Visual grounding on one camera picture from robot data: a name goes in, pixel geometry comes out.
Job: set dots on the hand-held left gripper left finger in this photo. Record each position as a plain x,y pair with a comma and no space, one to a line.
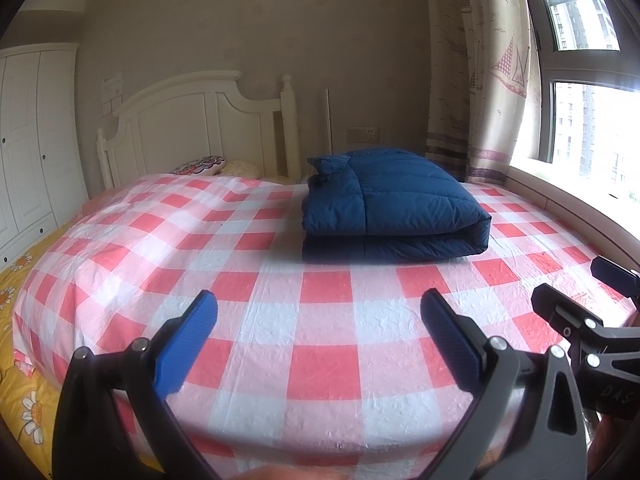
187,340

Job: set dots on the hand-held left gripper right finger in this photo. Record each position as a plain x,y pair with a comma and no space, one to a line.
452,340

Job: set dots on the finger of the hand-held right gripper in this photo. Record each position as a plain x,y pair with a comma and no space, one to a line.
557,307
617,275

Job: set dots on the blue quilted jacket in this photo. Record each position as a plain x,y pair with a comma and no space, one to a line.
395,200

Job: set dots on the person's left hand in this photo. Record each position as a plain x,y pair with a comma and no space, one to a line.
285,474

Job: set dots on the window sill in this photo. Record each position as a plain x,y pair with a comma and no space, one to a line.
575,210

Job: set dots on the pink white checked sheet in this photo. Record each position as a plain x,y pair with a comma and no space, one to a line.
300,310

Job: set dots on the window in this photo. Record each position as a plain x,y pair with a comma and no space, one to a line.
590,110

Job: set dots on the floral printed pillow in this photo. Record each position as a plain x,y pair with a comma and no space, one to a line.
200,165

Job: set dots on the beige printed pillow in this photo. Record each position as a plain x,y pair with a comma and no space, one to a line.
240,169

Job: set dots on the yellow floral bed sheet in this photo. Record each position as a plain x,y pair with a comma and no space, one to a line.
20,410

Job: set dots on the white bed headboard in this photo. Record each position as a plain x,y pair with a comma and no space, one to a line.
195,120

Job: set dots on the beige striped curtain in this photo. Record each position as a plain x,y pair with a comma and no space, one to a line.
500,85

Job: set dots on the white wardrobe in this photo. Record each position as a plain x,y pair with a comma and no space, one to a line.
35,150

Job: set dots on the grey boat print curtain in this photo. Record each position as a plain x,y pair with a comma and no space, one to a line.
445,85

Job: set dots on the white wall socket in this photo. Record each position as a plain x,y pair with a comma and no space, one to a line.
371,134

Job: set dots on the beige wall switch plate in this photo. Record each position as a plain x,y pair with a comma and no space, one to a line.
355,134

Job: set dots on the small white wall switch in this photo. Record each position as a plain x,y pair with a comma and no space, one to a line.
111,107

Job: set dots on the paper note on wall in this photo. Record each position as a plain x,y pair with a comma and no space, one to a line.
112,86

